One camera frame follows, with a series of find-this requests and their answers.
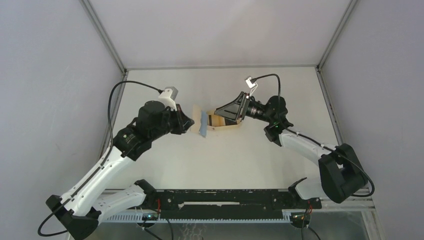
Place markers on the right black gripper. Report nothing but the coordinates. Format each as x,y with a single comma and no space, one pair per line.
237,109

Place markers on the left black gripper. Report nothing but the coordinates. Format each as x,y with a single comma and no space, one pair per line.
184,122

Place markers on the beige oval tray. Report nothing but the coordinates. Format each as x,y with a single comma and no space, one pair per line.
222,128

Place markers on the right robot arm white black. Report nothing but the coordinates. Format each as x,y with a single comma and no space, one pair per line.
340,172

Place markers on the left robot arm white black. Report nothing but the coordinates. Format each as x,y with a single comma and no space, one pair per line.
81,209

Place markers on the black card in tray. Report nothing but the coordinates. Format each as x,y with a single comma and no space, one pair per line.
229,122

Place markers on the tan card black stripe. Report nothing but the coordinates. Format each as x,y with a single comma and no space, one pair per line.
216,121

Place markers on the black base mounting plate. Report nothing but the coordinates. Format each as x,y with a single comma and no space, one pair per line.
226,203

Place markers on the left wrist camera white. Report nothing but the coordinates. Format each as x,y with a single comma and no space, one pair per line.
168,97

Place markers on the white slotted cable duct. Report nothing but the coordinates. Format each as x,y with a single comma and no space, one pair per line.
148,217

